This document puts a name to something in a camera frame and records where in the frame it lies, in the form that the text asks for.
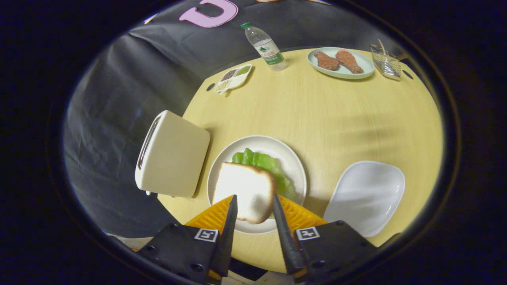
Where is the brown fried meat piece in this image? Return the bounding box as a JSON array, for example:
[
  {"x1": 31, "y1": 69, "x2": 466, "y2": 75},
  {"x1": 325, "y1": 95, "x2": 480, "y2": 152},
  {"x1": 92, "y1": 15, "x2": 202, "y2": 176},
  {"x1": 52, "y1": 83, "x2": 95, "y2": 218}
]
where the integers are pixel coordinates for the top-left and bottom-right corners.
[{"x1": 314, "y1": 51, "x2": 340, "y2": 71}]

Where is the white divided seasoning dish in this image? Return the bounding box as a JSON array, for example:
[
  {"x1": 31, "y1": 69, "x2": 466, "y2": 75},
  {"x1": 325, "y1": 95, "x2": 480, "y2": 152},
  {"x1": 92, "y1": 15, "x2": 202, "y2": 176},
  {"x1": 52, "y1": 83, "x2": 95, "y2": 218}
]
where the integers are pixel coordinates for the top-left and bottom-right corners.
[{"x1": 214, "y1": 64, "x2": 253, "y2": 95}]

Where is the clear square stick holder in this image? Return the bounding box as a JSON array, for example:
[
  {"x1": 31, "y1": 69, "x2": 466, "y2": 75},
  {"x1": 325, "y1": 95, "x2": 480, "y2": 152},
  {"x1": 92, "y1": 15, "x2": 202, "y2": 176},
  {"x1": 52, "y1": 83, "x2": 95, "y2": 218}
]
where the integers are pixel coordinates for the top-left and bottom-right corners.
[{"x1": 370, "y1": 44, "x2": 402, "y2": 81}]

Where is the pale green oval plate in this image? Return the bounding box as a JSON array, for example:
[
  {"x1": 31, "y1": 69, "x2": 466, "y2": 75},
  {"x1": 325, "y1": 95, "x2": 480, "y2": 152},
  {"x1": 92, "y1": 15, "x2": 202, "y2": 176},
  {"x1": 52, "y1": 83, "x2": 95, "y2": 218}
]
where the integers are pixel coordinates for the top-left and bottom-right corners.
[{"x1": 307, "y1": 47, "x2": 375, "y2": 80}]

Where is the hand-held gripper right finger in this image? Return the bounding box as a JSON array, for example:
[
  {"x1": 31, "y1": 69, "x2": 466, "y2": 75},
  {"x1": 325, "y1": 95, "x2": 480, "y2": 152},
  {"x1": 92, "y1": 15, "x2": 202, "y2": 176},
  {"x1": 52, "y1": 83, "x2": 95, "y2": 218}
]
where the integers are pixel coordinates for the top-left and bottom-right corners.
[{"x1": 272, "y1": 194, "x2": 379, "y2": 285}]

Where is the toasted bread slice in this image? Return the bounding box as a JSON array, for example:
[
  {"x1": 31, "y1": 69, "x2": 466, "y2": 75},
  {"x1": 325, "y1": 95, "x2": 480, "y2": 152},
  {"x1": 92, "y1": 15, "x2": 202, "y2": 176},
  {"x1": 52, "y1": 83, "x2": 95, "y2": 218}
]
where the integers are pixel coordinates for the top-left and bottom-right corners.
[{"x1": 212, "y1": 162, "x2": 276, "y2": 224}]

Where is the white toaster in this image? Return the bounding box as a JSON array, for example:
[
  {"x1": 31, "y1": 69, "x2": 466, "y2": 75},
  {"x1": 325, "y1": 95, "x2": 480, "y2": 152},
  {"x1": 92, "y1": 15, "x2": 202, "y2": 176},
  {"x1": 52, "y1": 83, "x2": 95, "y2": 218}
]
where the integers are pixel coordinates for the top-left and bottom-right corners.
[{"x1": 135, "y1": 110, "x2": 211, "y2": 198}]

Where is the round beige plate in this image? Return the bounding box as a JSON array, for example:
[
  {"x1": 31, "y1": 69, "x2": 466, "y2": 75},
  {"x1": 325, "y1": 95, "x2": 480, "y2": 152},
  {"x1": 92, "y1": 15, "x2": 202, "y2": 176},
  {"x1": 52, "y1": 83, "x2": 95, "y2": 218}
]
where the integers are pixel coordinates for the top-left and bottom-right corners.
[{"x1": 207, "y1": 135, "x2": 307, "y2": 235}]

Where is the green lettuce leaf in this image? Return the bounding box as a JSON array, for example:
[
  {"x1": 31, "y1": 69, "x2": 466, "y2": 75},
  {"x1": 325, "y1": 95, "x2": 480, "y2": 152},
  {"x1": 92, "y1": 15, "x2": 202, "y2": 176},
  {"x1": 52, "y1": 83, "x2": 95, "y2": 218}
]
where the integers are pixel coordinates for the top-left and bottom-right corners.
[{"x1": 232, "y1": 148, "x2": 296, "y2": 201}]

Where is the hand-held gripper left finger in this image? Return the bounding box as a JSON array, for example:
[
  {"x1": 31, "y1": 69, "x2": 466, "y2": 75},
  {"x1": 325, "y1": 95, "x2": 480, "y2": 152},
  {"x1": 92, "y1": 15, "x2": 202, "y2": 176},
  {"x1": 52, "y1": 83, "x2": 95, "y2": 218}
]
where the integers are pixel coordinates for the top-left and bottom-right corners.
[{"x1": 137, "y1": 194, "x2": 238, "y2": 285}]

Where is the brown orange-tipped meat piece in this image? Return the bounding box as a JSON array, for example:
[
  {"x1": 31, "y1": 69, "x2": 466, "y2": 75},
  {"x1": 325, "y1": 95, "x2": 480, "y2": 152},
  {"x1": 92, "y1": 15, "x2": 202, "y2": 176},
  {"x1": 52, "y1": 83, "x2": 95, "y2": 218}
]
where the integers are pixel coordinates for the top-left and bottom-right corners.
[{"x1": 335, "y1": 49, "x2": 364, "y2": 74}]

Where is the clear water bottle green cap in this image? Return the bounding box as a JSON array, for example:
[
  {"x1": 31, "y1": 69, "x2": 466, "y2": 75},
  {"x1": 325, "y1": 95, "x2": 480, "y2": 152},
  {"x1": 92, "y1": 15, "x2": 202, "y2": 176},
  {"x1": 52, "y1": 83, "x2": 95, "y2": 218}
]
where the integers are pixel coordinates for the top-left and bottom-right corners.
[{"x1": 240, "y1": 22, "x2": 288, "y2": 72}]

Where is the black backdrop cloth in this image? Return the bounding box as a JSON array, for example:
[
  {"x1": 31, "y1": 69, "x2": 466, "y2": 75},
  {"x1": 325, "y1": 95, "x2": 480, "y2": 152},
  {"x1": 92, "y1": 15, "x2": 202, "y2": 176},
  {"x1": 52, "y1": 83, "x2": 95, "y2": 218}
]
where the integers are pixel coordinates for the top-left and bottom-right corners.
[{"x1": 63, "y1": 0, "x2": 420, "y2": 238}]

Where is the white square plate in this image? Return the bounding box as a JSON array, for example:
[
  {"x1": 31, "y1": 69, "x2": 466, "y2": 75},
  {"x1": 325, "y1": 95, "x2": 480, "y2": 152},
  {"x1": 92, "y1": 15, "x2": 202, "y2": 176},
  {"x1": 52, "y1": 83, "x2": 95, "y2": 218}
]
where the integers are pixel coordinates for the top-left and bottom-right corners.
[{"x1": 323, "y1": 160, "x2": 406, "y2": 238}]

